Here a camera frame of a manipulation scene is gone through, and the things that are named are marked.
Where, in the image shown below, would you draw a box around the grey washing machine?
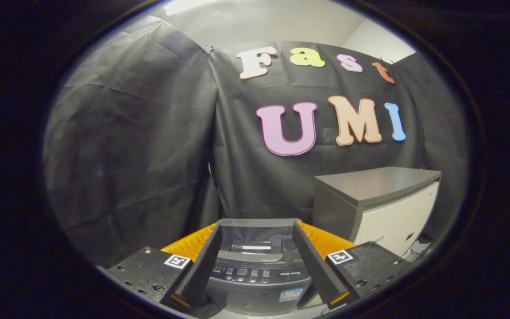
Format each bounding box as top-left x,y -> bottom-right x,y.
205,218 -> 314,316

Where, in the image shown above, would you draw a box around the cream cabinet with grey top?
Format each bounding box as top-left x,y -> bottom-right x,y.
313,167 -> 442,260

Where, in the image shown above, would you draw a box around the black backdrop cloth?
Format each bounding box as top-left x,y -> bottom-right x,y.
42,16 -> 470,267

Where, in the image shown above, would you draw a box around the black floor cables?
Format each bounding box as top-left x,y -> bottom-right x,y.
401,239 -> 433,263

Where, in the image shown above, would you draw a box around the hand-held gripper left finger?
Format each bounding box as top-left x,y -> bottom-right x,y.
97,223 -> 223,314

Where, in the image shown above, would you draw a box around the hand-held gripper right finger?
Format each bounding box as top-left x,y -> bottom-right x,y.
292,221 -> 415,311

